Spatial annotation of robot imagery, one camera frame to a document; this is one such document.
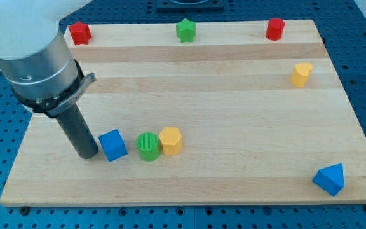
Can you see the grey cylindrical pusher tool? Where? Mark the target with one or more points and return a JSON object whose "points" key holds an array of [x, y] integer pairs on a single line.
{"points": [[77, 131]]}

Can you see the blue triangular prism block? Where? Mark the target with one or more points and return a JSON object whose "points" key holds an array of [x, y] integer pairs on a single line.
{"points": [[330, 179]]}

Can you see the red cylinder block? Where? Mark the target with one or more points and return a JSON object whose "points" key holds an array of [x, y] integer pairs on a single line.
{"points": [[275, 28]]}

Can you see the yellow heart block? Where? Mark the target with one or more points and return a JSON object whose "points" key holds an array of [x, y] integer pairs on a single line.
{"points": [[300, 74]]}

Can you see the blue cube block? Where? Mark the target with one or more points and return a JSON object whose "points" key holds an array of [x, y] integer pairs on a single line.
{"points": [[113, 145]]}

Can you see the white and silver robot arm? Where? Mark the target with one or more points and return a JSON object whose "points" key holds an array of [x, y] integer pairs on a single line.
{"points": [[35, 58]]}

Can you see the light wooden board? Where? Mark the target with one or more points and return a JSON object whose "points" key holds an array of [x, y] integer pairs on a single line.
{"points": [[249, 136]]}

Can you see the yellow hexagon block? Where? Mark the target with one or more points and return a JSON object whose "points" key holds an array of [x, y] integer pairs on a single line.
{"points": [[171, 140]]}

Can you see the green star block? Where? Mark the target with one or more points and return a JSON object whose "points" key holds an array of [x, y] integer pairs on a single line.
{"points": [[186, 30]]}

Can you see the green cylinder block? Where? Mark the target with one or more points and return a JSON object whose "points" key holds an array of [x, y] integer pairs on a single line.
{"points": [[148, 146]]}

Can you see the red star block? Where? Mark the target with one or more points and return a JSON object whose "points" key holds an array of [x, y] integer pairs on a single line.
{"points": [[80, 33]]}

